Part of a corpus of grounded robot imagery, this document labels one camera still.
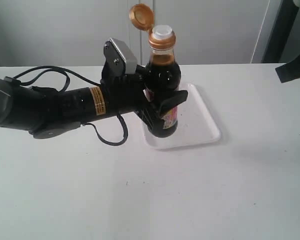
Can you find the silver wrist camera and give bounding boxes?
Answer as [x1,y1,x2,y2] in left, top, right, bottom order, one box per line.
[103,37,138,77]

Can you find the dark soy sauce bottle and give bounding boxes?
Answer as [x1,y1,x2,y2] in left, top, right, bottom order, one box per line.
[128,3,182,139]

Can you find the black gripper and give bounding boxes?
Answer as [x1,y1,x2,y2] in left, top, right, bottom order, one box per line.
[100,63,188,132]

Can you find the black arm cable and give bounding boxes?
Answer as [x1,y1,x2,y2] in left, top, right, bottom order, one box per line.
[3,65,130,146]

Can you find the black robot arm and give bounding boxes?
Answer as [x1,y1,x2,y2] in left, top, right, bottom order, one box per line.
[0,64,188,140]

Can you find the white plastic tray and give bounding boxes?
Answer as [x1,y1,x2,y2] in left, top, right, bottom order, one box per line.
[142,82,221,150]

